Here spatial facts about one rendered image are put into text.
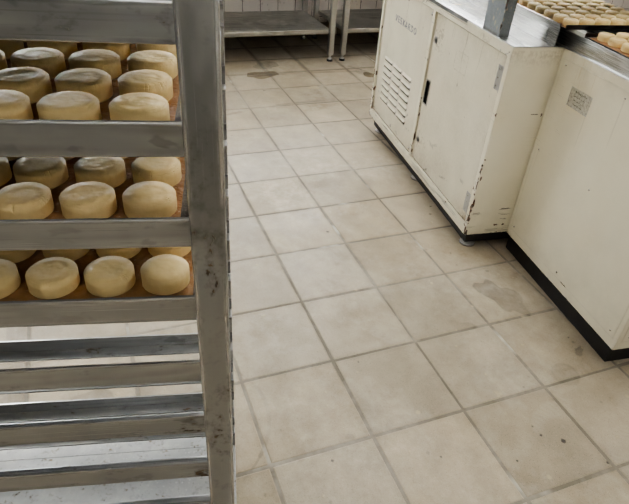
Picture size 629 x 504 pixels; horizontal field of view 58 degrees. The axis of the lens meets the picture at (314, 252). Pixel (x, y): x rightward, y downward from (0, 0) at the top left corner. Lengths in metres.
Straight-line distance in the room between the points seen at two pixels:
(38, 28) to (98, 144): 0.09
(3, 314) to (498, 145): 1.90
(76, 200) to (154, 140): 0.12
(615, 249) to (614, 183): 0.20
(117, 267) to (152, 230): 0.11
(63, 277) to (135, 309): 0.09
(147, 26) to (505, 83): 1.78
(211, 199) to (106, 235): 0.11
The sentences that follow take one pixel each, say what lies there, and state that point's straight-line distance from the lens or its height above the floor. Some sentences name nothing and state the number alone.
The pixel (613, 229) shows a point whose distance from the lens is 2.00.
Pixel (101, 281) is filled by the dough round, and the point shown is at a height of 0.97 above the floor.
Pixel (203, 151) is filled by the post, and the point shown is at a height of 1.15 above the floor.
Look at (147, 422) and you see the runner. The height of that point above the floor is 0.79.
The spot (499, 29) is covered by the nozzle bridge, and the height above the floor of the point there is 0.87.
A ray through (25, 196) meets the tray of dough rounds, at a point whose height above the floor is 1.06.
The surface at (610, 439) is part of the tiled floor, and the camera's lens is 1.93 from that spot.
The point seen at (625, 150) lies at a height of 0.66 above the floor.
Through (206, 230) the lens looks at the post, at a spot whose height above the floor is 1.07.
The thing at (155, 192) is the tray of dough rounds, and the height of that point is 1.06.
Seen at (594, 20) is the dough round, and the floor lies 0.92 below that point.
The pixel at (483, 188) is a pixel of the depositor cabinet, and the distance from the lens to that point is 2.31.
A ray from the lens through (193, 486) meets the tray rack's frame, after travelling 1.41.
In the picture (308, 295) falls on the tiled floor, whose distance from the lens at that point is 2.09.
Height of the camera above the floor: 1.34
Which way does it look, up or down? 36 degrees down
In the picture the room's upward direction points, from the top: 5 degrees clockwise
